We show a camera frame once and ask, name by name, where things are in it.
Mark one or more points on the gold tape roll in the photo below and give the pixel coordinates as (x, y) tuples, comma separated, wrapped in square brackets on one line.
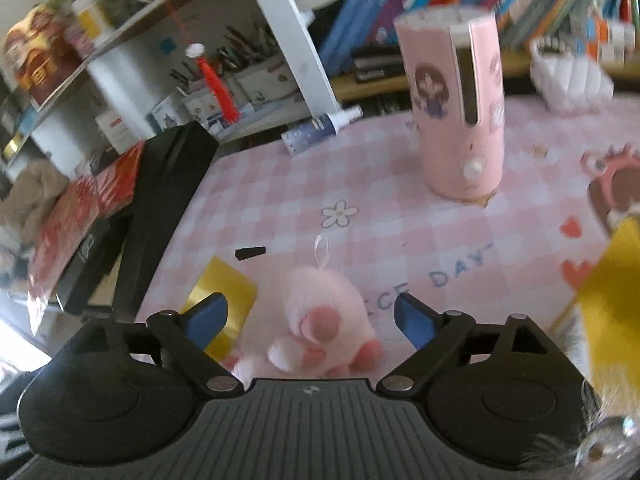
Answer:
[(240, 292)]

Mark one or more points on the pink checkered tablecloth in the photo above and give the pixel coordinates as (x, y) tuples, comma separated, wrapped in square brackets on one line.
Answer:
[(522, 250)]

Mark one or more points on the white pen holder box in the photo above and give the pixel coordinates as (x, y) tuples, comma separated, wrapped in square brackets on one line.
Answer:
[(261, 83)]

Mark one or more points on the blue spray bottle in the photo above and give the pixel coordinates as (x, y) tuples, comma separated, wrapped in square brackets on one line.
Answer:
[(316, 130)]

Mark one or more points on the white quilted handbag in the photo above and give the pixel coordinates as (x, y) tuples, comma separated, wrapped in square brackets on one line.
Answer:
[(569, 83)]

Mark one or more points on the red tassel ornament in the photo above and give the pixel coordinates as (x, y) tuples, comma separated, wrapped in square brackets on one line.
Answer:
[(215, 84)]

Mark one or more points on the white bookshelf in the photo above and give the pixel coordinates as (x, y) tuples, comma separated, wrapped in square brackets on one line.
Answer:
[(128, 74)]

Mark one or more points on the pink pig plush toy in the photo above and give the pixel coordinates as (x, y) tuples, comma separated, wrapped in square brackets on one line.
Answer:
[(307, 322)]

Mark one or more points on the fortune god lantern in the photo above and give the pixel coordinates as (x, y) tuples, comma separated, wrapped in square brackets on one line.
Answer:
[(38, 52)]

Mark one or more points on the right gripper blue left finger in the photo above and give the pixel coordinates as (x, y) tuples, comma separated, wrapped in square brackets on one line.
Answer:
[(198, 326)]

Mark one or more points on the black electric keyboard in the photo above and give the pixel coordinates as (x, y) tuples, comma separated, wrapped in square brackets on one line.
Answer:
[(172, 166)]

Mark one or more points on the beige cloth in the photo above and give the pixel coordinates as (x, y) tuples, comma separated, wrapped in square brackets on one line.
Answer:
[(34, 193)]

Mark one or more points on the small black wedge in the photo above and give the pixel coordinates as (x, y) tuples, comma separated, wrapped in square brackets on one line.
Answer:
[(246, 253)]

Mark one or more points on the yellow cardboard box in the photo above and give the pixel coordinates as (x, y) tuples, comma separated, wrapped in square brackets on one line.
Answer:
[(599, 330)]

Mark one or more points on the red plastic bag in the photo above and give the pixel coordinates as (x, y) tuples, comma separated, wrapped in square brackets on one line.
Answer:
[(84, 201)]

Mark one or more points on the pink humidifier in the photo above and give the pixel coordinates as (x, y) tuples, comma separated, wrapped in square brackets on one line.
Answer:
[(453, 63)]

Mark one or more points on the black long box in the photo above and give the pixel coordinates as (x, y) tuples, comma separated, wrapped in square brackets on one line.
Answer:
[(91, 263)]

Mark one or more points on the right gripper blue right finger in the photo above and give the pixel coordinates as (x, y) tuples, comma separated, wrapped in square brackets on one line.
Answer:
[(420, 324)]

